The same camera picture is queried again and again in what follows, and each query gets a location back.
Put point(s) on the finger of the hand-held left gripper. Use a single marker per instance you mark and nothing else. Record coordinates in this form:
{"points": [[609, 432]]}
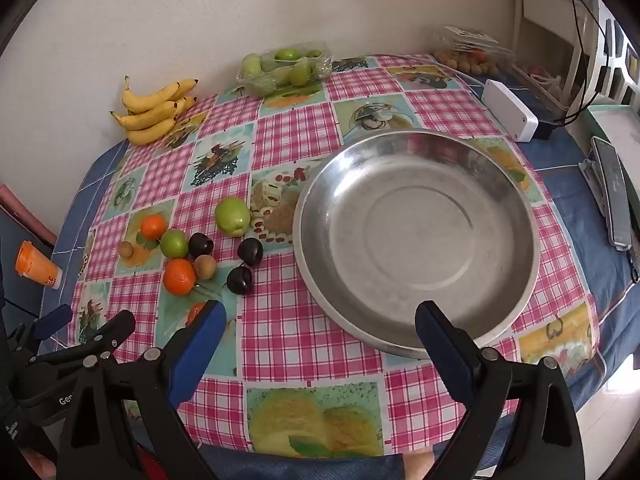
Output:
{"points": [[117, 325], [52, 319]]}

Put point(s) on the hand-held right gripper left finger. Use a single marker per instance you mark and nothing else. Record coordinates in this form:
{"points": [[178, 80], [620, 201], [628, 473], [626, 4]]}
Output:
{"points": [[200, 340]]}

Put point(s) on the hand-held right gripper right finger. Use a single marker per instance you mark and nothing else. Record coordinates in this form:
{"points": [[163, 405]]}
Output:
{"points": [[440, 345]]}

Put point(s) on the orange mandarin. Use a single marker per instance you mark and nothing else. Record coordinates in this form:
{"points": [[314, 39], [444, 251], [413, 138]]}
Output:
{"points": [[194, 311], [152, 226], [179, 276]]}

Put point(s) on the dark purple plum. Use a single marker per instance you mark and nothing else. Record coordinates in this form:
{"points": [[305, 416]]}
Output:
{"points": [[200, 245], [250, 250], [240, 278]]}

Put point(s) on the brown kiwi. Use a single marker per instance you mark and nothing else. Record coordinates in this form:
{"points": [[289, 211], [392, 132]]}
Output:
{"points": [[205, 266]]}

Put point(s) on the small brown fruit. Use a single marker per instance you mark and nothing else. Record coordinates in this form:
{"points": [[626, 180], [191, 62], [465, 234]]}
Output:
{"points": [[126, 249]]}

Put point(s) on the small green jujube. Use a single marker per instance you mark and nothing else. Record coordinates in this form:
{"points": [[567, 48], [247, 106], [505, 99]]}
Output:
{"points": [[173, 243]]}

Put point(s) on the round metal bowl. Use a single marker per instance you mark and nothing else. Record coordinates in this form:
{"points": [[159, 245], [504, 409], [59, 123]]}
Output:
{"points": [[415, 220]]}

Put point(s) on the large green jujube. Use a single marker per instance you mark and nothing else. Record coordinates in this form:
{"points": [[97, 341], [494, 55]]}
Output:
{"points": [[232, 216]]}

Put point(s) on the orange white tube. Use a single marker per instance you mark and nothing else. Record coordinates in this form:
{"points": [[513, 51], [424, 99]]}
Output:
{"points": [[32, 262]]}

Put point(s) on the person's bare leg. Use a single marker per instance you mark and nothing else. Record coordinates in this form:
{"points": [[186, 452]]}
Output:
{"points": [[425, 466]]}

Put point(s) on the yellow banana bunch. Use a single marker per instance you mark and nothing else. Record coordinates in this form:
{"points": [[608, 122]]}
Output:
{"points": [[150, 120]]}

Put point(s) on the white phone stand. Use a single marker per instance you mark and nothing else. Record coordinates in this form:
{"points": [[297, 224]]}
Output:
{"points": [[592, 175]]}

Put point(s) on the dark smartphone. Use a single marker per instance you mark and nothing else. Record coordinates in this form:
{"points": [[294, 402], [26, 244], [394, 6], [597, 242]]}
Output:
{"points": [[612, 195]]}

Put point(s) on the pink checked tablecloth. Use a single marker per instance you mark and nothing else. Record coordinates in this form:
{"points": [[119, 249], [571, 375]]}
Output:
{"points": [[300, 125]]}

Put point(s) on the black power adapter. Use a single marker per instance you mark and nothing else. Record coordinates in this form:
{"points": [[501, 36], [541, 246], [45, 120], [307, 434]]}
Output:
{"points": [[544, 130]]}

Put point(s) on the white plastic box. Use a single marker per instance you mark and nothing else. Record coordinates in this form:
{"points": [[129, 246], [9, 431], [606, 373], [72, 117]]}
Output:
{"points": [[507, 107]]}

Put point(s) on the white mesh bag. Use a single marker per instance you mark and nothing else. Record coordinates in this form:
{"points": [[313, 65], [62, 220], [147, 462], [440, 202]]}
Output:
{"points": [[547, 87]]}

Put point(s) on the clear pack of green jujubes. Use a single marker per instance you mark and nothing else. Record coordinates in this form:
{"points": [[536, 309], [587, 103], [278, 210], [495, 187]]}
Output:
{"points": [[290, 72]]}

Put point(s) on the clear box of longans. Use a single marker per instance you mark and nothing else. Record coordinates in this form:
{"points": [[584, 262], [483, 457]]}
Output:
{"points": [[470, 62]]}

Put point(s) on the pale green box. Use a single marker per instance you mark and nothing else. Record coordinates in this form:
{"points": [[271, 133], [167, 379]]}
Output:
{"points": [[620, 125]]}

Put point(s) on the white shelf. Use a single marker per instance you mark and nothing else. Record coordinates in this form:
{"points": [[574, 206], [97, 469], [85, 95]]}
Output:
{"points": [[520, 35]]}

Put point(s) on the white slatted chair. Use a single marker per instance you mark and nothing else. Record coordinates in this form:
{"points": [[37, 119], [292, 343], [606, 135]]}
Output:
{"points": [[602, 20]]}

